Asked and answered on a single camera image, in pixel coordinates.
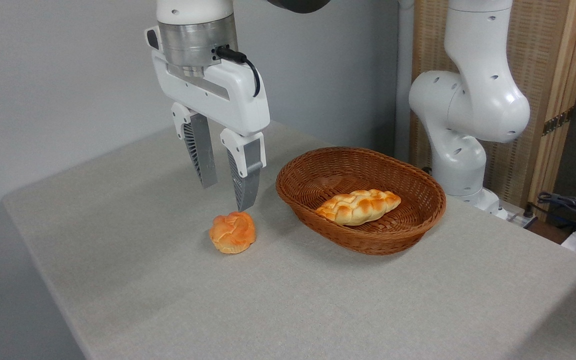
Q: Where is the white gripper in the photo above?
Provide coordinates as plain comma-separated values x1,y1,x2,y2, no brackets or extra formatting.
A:
145,26,271,213

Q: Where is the long braided bread loaf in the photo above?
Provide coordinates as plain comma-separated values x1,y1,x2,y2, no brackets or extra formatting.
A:
315,189,402,227

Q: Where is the round orange bread roll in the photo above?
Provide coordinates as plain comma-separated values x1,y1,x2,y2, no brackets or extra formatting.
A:
209,211,257,255

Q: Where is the brown wicker basket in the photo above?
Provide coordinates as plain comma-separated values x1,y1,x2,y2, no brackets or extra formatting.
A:
275,146,447,256

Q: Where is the wooden woven folding screen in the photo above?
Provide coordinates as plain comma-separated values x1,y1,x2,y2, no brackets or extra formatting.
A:
410,0,576,221

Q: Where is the metal screen hinge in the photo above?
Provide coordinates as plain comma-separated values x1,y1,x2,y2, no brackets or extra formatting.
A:
542,107,575,137

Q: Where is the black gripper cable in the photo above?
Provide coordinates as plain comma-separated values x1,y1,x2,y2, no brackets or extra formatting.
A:
216,45,262,98

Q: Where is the black cable bundle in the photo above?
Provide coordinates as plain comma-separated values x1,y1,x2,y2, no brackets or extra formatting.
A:
527,191,576,236

